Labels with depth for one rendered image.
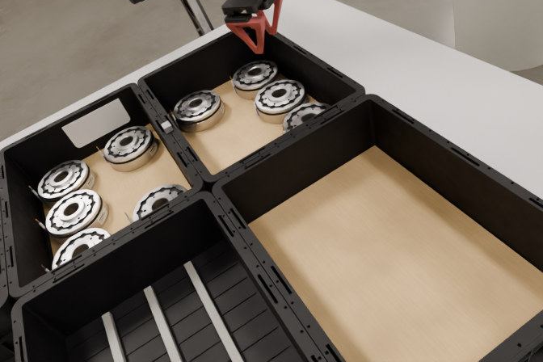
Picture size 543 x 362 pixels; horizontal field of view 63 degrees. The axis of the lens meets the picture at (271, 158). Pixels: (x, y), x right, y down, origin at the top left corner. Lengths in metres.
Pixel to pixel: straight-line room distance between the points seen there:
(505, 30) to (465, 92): 1.15
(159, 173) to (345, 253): 0.41
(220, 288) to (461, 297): 0.32
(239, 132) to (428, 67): 0.52
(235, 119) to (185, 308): 0.41
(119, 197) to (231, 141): 0.24
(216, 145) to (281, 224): 0.25
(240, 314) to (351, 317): 0.15
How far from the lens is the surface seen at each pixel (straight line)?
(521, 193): 0.59
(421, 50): 1.24
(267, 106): 0.88
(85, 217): 0.85
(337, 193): 0.72
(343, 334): 0.60
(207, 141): 0.90
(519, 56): 2.32
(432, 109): 1.05
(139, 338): 0.69
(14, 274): 0.74
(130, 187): 0.89
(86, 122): 0.99
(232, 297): 0.66
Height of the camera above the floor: 1.37
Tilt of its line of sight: 42 degrees down
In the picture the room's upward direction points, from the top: 20 degrees counter-clockwise
